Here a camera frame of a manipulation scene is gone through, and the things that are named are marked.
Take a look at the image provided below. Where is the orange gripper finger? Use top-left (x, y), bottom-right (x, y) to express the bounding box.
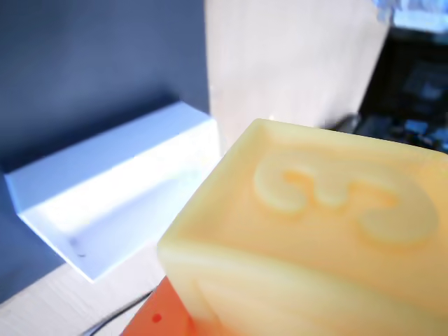
top-left (120, 276), bottom-right (197, 336)

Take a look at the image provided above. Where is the white open cardboard box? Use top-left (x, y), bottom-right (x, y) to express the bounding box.
top-left (3, 100), bottom-right (225, 283)

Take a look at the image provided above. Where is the thin black cable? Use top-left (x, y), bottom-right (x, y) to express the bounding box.
top-left (81, 290), bottom-right (155, 336)

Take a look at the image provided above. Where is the yellow toy block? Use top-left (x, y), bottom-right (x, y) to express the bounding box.
top-left (156, 118), bottom-right (448, 336)

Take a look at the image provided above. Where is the black background equipment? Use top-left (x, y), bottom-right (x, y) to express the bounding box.
top-left (323, 0), bottom-right (448, 155)

